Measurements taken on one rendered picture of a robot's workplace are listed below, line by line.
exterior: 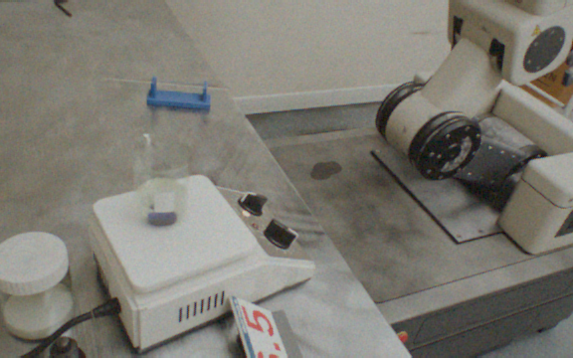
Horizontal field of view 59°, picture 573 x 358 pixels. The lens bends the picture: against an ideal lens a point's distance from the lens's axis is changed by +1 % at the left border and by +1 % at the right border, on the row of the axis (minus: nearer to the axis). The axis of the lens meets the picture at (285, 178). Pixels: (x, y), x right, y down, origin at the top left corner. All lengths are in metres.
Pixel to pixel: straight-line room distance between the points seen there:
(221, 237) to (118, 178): 0.24
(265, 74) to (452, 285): 1.36
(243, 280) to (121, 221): 0.13
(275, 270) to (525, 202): 0.92
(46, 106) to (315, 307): 0.51
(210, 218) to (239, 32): 1.68
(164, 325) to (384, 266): 0.77
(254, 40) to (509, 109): 1.05
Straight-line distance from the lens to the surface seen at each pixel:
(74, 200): 0.66
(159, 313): 0.46
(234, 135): 0.77
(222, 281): 0.47
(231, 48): 2.14
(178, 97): 0.84
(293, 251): 0.54
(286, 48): 2.24
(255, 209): 0.56
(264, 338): 0.49
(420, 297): 1.15
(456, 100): 1.21
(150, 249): 0.46
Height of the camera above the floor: 1.17
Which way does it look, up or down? 37 degrees down
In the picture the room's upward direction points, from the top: 11 degrees clockwise
